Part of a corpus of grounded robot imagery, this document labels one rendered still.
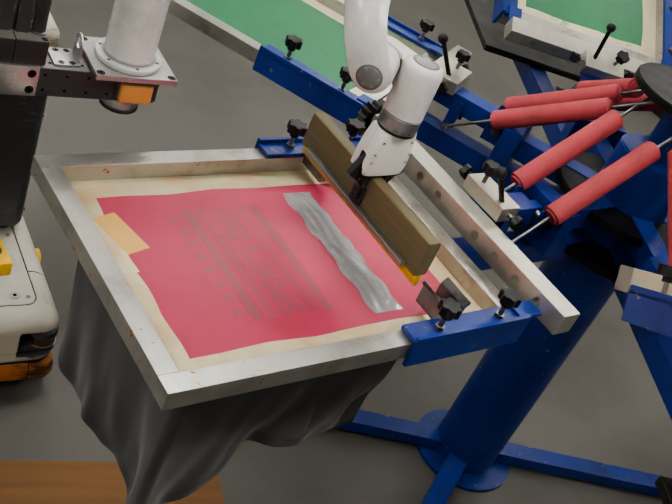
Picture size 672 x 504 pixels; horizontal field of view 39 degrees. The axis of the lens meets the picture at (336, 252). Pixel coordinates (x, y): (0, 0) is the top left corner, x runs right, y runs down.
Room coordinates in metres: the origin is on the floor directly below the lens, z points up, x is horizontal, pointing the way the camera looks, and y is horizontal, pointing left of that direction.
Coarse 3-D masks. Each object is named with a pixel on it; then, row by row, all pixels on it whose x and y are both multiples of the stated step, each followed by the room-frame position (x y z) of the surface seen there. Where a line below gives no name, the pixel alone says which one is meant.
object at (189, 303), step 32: (320, 256) 1.51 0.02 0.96; (384, 256) 1.61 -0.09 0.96; (160, 288) 1.23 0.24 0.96; (192, 288) 1.26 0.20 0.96; (352, 288) 1.46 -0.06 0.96; (416, 288) 1.55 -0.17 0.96; (192, 320) 1.19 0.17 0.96; (224, 320) 1.22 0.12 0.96; (288, 320) 1.29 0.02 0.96; (320, 320) 1.33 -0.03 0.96; (352, 320) 1.37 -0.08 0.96; (384, 320) 1.41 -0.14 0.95; (192, 352) 1.12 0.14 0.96
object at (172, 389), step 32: (64, 160) 1.39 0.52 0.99; (96, 160) 1.44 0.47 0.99; (128, 160) 1.48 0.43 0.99; (160, 160) 1.53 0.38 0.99; (192, 160) 1.58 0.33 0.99; (224, 160) 1.63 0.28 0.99; (256, 160) 1.69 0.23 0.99; (288, 160) 1.75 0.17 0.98; (64, 192) 1.31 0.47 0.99; (64, 224) 1.26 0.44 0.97; (96, 256) 1.19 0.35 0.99; (448, 256) 1.67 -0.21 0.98; (96, 288) 1.15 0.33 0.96; (128, 288) 1.15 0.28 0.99; (480, 288) 1.60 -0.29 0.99; (128, 320) 1.08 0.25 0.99; (160, 352) 1.05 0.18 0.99; (288, 352) 1.17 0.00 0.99; (320, 352) 1.21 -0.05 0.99; (352, 352) 1.24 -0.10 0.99; (384, 352) 1.29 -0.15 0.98; (160, 384) 0.99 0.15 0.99; (192, 384) 1.02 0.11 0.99; (224, 384) 1.05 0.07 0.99; (256, 384) 1.10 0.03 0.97
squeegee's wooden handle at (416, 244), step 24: (312, 120) 1.69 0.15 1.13; (312, 144) 1.67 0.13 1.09; (336, 144) 1.63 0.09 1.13; (336, 168) 1.61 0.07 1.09; (384, 192) 1.52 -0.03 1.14; (384, 216) 1.50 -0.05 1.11; (408, 216) 1.48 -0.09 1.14; (408, 240) 1.45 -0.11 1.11; (432, 240) 1.44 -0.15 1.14; (408, 264) 1.43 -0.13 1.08
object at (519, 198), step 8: (520, 192) 1.96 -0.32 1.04; (520, 200) 1.92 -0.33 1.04; (528, 200) 1.94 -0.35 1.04; (480, 208) 1.81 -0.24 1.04; (520, 208) 1.89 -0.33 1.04; (528, 208) 1.90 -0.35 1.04; (536, 208) 1.92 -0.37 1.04; (488, 216) 1.81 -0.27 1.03; (520, 216) 1.89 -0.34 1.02; (528, 216) 1.91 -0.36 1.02; (496, 224) 1.84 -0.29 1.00
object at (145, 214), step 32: (192, 192) 1.53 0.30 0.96; (224, 192) 1.57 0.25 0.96; (256, 192) 1.62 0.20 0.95; (288, 192) 1.68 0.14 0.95; (320, 192) 1.73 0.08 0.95; (128, 224) 1.35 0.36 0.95; (160, 224) 1.39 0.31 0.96; (288, 224) 1.57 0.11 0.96; (352, 224) 1.67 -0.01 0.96; (160, 256) 1.30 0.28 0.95; (192, 256) 1.34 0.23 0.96
